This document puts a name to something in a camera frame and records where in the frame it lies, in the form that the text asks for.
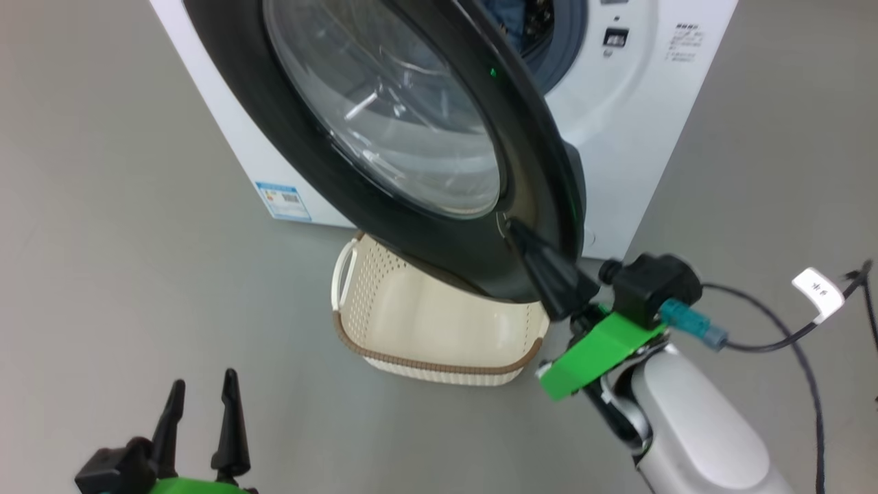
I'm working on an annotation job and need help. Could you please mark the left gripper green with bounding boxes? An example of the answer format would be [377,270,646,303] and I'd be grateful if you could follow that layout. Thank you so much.
[147,368,259,494]

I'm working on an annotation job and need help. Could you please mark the black cable with teal connector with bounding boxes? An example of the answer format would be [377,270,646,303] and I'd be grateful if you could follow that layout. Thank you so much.
[660,259,878,354]

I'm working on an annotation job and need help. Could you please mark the thin black camera cable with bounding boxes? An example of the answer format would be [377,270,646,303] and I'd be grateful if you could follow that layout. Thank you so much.
[700,283,825,494]

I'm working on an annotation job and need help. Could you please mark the white cable tag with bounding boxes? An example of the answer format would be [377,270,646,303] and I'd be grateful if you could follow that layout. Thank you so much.
[791,268,846,325]

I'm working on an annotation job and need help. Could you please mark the white front-loading washing machine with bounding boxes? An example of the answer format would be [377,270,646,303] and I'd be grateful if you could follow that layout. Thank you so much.
[150,0,740,261]

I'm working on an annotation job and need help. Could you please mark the dark round washing machine door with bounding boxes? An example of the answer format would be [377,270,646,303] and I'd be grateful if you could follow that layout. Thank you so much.
[182,0,587,305]

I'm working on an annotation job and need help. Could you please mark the cream perforated laundry basket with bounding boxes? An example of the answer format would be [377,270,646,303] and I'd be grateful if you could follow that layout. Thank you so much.
[331,232,551,386]

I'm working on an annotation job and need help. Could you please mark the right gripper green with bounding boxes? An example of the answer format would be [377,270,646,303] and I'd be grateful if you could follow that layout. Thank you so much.
[509,220,667,402]

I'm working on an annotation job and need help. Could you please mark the blue energy label sticker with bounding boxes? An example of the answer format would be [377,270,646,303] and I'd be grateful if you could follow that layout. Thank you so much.
[255,180,313,222]

